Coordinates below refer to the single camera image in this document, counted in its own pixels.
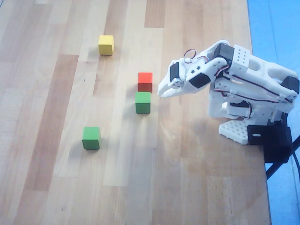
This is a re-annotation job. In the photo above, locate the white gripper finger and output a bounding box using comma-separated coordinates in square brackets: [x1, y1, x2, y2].
[157, 78, 181, 95]
[160, 87, 188, 98]

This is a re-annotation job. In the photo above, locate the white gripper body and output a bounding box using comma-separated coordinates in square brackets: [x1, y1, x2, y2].
[167, 58, 188, 94]

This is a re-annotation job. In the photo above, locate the green wooden cube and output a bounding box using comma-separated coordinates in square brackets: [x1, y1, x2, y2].
[82, 126, 102, 150]
[135, 91, 152, 115]

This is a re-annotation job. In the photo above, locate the red wooden cube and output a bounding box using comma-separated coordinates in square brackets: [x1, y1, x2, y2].
[137, 72, 153, 94]

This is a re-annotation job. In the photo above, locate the yellow wooden cube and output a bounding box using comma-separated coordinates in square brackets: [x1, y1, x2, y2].
[97, 35, 115, 56]

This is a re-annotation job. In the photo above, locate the black table clamp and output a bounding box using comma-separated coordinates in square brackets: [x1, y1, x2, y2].
[247, 124, 293, 164]

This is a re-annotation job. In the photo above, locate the red servo wire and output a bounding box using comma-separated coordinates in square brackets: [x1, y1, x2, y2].
[183, 48, 198, 64]

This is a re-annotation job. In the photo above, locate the black table frame bar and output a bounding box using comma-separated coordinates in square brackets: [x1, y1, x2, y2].
[265, 161, 290, 180]

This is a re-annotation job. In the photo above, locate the black power cable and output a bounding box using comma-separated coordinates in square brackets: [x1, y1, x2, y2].
[290, 140, 300, 181]

